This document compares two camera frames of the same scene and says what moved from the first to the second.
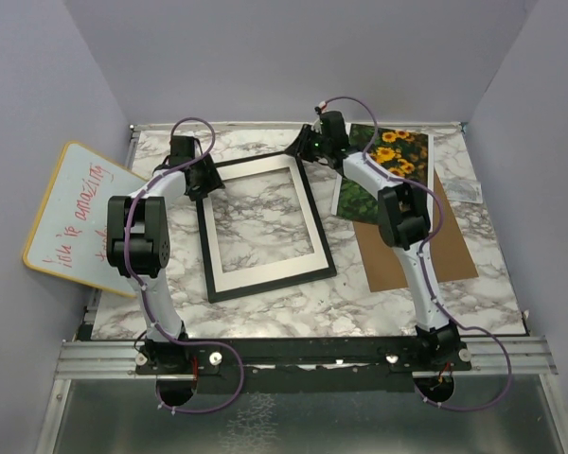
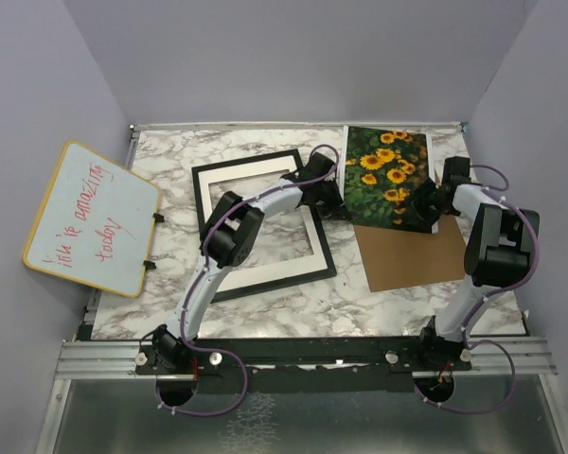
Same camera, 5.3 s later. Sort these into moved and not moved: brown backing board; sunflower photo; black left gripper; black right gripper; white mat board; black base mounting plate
Moved: black right gripper; black left gripper
Not moved: sunflower photo; black base mounting plate; white mat board; brown backing board
